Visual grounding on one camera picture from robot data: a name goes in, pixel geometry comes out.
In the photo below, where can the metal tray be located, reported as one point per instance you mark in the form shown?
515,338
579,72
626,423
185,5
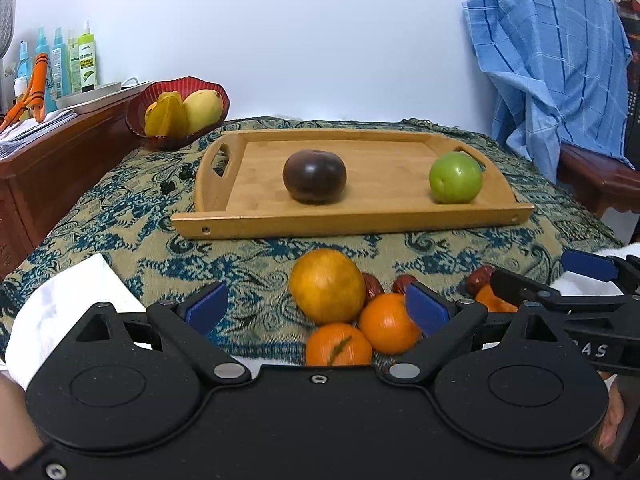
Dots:
103,96

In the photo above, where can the mandarin with stem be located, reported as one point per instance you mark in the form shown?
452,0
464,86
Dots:
337,344

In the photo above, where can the wooden serving tray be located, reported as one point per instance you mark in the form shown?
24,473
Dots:
239,190

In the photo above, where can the papers on cabinet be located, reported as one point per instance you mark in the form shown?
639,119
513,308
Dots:
17,137

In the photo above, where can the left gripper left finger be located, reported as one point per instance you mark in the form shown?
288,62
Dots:
185,325

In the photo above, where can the left hand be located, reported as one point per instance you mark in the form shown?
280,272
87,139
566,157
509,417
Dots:
19,440

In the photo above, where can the right hand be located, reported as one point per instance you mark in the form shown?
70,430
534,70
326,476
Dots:
615,413

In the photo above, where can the dark purple plum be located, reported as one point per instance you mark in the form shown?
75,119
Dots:
313,176

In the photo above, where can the white towel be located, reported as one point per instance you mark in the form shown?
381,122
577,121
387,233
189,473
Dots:
55,307

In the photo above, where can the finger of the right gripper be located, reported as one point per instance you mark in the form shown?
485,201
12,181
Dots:
623,272
517,289

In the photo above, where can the teal spray bottle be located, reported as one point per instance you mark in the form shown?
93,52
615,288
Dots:
44,86
59,65

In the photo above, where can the dark wooden cabinet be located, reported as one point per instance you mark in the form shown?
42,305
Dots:
43,180

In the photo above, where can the green spray bottle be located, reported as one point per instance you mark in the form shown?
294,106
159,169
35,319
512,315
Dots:
87,59

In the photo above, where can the large orange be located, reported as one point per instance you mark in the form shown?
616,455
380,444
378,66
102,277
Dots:
327,287

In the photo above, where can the orange scissors tool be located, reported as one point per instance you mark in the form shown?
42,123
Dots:
27,102

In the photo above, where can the small mandarin orange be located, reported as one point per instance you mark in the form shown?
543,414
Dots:
492,302

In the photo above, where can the green apple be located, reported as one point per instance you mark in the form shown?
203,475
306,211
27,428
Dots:
455,178

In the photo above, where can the red jujube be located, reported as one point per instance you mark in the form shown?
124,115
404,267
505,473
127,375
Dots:
478,279
372,287
402,282

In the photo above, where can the red fruit bowl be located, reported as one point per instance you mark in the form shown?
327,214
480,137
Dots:
185,86

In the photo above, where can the yellow starfruit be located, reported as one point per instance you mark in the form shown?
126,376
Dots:
166,117

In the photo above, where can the wooden chair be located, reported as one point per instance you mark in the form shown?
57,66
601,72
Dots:
599,183

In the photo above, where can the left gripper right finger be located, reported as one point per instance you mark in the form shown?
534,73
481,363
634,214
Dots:
448,329

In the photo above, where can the blue checked cloth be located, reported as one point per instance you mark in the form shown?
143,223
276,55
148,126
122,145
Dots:
560,71

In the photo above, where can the patterned teal beige tablecloth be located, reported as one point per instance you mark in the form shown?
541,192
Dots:
125,217

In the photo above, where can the yellow mango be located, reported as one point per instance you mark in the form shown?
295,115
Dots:
203,108

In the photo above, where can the mandarin orange middle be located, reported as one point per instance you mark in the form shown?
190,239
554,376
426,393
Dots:
386,324

